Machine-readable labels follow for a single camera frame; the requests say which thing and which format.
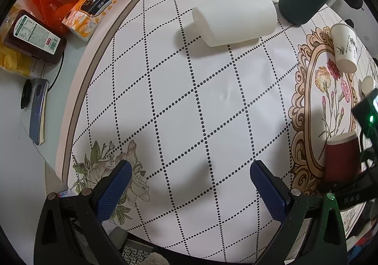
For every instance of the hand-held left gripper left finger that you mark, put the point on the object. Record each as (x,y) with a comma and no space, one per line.
(113,188)

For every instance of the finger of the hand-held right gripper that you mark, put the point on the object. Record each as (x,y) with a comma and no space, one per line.
(327,186)
(366,156)

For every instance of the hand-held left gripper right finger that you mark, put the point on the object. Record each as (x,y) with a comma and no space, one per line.
(267,191)

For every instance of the red ribbed paper cup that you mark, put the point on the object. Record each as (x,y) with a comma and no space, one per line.
(342,158)

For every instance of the white paper cup plant print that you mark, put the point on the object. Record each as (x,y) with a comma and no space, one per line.
(345,46)

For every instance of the blue grey smartphone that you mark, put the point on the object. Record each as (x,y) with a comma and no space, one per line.
(37,111)

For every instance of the patterned floral tablecloth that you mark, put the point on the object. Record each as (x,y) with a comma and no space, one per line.
(192,99)

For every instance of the black round charger puck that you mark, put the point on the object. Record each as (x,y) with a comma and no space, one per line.
(25,94)

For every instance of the yellow plastic bag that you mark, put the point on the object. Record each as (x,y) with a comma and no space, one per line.
(14,63)

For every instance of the white paper towel roll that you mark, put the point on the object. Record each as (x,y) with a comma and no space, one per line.
(236,17)

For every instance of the brown bottle white label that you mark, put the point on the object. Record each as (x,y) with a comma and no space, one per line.
(32,35)

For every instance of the orange white tissue pack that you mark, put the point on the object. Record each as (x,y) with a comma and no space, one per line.
(94,8)

